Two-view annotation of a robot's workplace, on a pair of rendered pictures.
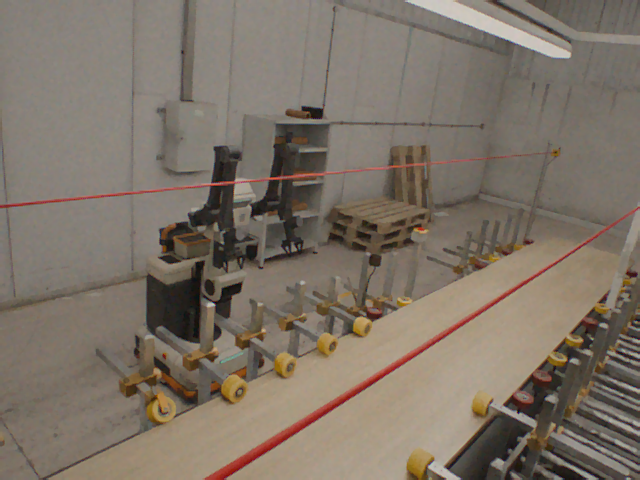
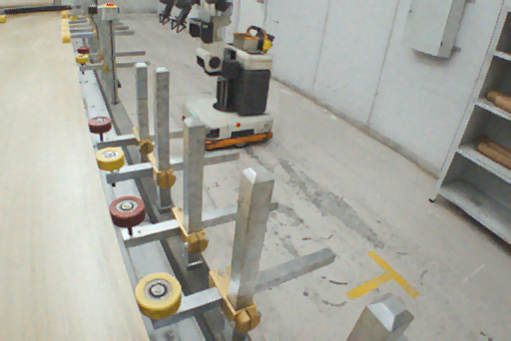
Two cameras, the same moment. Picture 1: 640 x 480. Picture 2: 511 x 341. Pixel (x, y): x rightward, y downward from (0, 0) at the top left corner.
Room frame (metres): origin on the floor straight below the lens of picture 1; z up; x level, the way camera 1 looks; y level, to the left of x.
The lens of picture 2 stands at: (4.07, -1.87, 1.38)
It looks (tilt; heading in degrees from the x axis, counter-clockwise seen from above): 32 degrees down; 109
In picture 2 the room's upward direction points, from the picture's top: 7 degrees clockwise
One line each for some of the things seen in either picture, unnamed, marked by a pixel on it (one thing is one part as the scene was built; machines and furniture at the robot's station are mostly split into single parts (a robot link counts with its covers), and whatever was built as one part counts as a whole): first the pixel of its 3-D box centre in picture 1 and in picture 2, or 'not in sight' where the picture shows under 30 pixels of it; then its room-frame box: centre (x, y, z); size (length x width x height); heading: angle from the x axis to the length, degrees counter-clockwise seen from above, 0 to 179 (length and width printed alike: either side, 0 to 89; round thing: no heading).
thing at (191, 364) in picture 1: (201, 357); not in sight; (1.61, 0.41, 0.95); 0.14 x 0.06 x 0.05; 141
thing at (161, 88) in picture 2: (479, 248); (162, 150); (3.57, -1.18, 0.92); 0.04 x 0.04 x 0.48; 51
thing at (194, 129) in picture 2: (491, 247); (192, 212); (3.76, -1.34, 0.88); 0.04 x 0.04 x 0.48; 51
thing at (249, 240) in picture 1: (235, 246); (202, 26); (2.73, 0.52, 0.99); 0.28 x 0.16 x 0.22; 142
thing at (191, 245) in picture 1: (193, 245); (245, 41); (2.98, 0.84, 0.87); 0.23 x 0.15 x 0.11; 142
